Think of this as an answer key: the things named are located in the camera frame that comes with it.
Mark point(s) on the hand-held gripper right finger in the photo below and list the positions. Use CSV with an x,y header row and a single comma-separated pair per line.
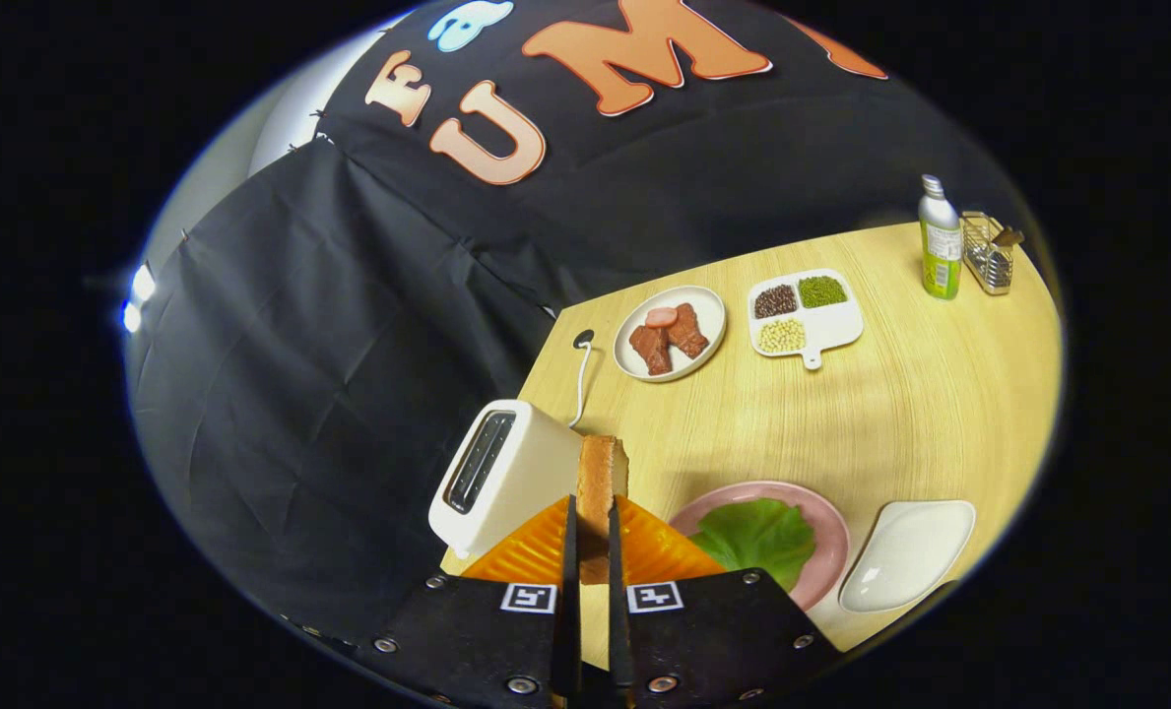
x,y
723,630

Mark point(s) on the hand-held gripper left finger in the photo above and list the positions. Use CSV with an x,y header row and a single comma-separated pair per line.
x,y
467,630

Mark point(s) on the green lettuce leaf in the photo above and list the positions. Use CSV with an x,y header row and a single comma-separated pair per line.
x,y
757,537

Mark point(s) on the thick brown-crusted bread slice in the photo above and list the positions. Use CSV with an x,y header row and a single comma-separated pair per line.
x,y
600,483

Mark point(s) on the pink plate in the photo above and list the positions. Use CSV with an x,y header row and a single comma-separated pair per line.
x,y
831,537

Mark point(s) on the white toaster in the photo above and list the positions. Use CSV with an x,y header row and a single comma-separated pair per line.
x,y
526,473

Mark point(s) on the white leaf-shaped dish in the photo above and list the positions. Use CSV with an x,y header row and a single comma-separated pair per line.
x,y
905,556

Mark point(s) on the brown meat piece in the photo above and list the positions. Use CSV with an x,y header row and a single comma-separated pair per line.
x,y
688,333
652,350

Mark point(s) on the pile of yellow soybeans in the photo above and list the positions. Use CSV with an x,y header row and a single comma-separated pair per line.
x,y
782,336

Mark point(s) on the black backdrop cloth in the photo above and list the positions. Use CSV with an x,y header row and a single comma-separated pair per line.
x,y
349,345

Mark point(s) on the pink sausage slice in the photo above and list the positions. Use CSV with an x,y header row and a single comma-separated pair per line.
x,y
662,317

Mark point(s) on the white divided tray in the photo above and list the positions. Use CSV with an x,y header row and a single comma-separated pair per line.
x,y
831,330

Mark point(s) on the round white plate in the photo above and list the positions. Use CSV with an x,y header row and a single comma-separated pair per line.
x,y
708,305

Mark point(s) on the pile of red beans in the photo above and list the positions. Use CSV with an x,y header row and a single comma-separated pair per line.
x,y
775,301

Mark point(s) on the pile of green beans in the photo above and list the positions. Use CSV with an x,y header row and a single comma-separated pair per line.
x,y
821,291

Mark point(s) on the green label metal bottle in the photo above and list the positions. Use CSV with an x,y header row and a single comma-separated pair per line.
x,y
940,246

